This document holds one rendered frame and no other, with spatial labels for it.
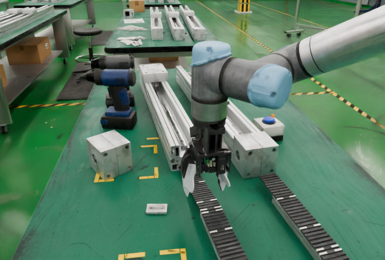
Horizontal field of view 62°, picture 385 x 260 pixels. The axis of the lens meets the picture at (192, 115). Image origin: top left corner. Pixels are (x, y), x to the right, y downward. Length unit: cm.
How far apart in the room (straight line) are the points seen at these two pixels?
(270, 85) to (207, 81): 13
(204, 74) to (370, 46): 28
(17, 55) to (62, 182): 370
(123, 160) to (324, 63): 59
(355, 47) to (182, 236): 51
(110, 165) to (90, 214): 15
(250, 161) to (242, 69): 40
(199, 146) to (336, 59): 31
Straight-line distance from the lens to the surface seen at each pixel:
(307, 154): 110
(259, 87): 54
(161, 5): 568
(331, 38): 62
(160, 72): 143
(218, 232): 72
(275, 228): 80
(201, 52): 60
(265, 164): 94
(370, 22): 60
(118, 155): 93
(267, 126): 111
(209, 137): 64
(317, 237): 76
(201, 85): 61
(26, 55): 456
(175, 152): 95
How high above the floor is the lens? 132
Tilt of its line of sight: 25 degrees down
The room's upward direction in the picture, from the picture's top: straight up
